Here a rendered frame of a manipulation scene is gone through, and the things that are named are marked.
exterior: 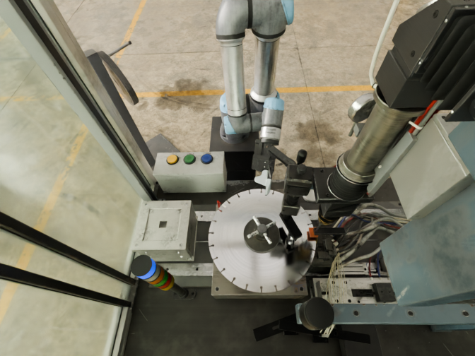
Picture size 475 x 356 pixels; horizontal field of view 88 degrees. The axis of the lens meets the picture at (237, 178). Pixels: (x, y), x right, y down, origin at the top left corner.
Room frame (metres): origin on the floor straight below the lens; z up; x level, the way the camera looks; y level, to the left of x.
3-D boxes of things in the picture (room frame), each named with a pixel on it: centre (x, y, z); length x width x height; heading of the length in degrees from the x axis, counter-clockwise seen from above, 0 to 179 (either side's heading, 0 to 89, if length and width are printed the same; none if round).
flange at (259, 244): (0.26, -0.06, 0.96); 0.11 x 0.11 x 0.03
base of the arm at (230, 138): (0.89, 0.00, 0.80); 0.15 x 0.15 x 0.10
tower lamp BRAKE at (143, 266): (0.14, 0.22, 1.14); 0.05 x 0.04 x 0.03; 176
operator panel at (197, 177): (0.61, 0.19, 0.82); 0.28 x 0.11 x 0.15; 86
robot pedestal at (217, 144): (0.89, 0.00, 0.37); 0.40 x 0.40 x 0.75; 86
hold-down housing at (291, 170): (0.29, -0.13, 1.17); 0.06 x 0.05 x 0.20; 77
